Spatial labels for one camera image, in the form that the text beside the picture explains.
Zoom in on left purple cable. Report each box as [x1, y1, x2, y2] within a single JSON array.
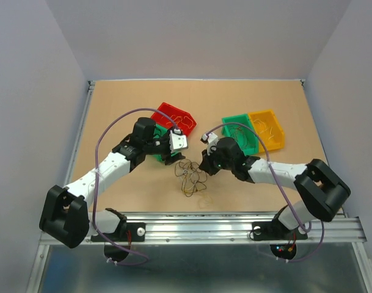
[[90, 107, 150, 267]]

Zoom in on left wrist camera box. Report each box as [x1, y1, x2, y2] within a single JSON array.
[[169, 129, 189, 153]]

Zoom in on aluminium frame rail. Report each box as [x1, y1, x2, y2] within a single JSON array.
[[23, 79, 372, 293]]

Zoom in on red plastic bin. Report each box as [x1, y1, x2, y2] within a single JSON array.
[[151, 102, 197, 136]]

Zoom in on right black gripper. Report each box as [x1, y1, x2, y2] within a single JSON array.
[[197, 145, 234, 176]]

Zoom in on brown wire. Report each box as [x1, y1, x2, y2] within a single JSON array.
[[228, 123, 256, 151]]

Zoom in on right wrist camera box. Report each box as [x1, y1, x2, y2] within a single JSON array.
[[201, 132, 219, 155]]

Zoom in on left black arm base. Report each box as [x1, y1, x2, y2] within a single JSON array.
[[95, 208, 146, 243]]

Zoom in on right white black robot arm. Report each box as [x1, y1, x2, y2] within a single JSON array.
[[200, 133, 351, 238]]

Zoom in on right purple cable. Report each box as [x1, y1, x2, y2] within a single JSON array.
[[205, 123, 326, 264]]

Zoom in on purple cable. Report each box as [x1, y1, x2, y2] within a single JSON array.
[[205, 123, 326, 264], [90, 107, 150, 267]]

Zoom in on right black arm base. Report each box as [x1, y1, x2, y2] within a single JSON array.
[[249, 206, 308, 241]]

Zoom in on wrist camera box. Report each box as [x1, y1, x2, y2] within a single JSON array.
[[201, 132, 219, 155], [169, 129, 189, 153]]

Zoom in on yellow wires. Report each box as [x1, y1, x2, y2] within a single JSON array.
[[161, 113, 195, 131]]

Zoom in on white thin wire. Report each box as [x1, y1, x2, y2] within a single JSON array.
[[253, 117, 280, 142]]

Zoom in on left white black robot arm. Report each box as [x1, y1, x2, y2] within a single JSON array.
[[39, 117, 188, 248]]

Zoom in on yellow plastic bin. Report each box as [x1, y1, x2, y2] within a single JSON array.
[[248, 109, 285, 151]]

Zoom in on green plastic bin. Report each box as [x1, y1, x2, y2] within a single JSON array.
[[222, 114, 259, 155], [153, 124, 182, 165]]

